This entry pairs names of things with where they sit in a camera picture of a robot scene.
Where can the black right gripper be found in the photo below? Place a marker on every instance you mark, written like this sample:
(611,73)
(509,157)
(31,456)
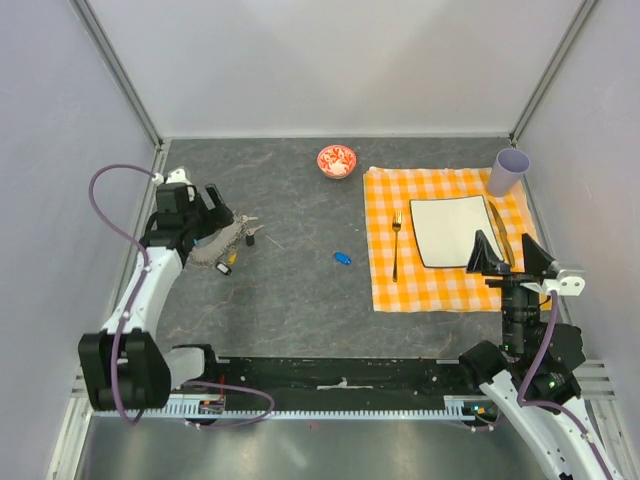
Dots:
(536,262)

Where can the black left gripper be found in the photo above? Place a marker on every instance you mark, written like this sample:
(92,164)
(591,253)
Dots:
(214,218)

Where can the large keyring with keys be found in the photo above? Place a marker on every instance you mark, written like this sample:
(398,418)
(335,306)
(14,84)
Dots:
(214,250)

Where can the blue key tag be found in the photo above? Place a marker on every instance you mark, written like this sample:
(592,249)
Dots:
(342,258)

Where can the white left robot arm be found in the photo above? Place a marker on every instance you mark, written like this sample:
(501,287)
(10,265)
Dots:
(122,365)

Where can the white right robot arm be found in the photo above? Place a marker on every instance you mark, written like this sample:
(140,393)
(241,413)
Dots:
(530,375)

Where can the gold knife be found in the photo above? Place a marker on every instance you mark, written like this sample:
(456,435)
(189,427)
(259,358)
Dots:
(508,252)

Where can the white square plate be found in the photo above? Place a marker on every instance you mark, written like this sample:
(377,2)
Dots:
(444,229)

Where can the lilac plastic cup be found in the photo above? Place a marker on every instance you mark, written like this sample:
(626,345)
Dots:
(509,167)

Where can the orange checkered cloth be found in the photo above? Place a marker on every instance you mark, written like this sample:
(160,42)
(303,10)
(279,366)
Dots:
(424,289)

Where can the gold fork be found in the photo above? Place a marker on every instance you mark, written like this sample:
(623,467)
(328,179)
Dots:
(396,227)

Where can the red patterned bowl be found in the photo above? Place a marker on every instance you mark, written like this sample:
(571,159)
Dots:
(336,161)

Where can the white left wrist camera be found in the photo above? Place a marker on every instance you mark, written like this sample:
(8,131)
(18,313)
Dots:
(177,176)

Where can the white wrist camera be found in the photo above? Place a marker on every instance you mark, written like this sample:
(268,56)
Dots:
(564,279)
(177,176)

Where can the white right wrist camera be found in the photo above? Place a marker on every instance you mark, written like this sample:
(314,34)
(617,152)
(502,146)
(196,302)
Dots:
(564,279)

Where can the white cable duct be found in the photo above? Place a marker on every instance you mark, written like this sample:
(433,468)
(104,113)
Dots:
(449,408)

